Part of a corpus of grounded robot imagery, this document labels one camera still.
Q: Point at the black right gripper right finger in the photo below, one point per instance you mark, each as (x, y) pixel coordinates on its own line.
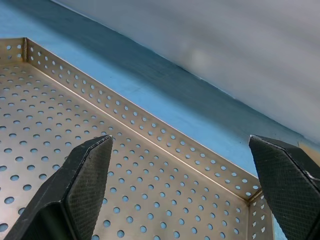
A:
(287, 187)

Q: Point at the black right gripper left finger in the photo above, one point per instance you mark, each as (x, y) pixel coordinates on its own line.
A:
(70, 200)

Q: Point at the perforated metal tray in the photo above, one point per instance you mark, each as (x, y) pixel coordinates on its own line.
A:
(150, 187)

